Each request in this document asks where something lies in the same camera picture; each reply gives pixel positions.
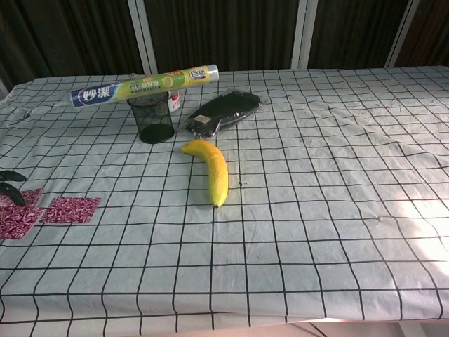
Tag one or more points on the dark left robot hand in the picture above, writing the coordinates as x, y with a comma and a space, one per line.
14, 194

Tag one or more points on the pink patterned sponge pad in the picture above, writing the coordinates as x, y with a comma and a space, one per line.
70, 210

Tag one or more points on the black mesh pen holder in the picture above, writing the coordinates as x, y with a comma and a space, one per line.
152, 121

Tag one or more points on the green blue cling film box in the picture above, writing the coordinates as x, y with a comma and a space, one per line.
140, 87

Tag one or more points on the white cup with red print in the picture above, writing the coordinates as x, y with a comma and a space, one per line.
175, 102

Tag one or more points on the yellow banana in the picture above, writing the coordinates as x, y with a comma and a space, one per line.
216, 168

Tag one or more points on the black item in plastic bag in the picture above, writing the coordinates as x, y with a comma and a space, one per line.
221, 111

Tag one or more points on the dark curtain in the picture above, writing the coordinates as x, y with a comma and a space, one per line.
224, 31

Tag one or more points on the white black checked tablecloth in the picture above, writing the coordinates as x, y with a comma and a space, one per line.
280, 210

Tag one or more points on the white table leg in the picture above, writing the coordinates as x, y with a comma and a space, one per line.
412, 330

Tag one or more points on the white frame post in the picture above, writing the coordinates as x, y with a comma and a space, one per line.
142, 35
303, 33
401, 35
3, 87

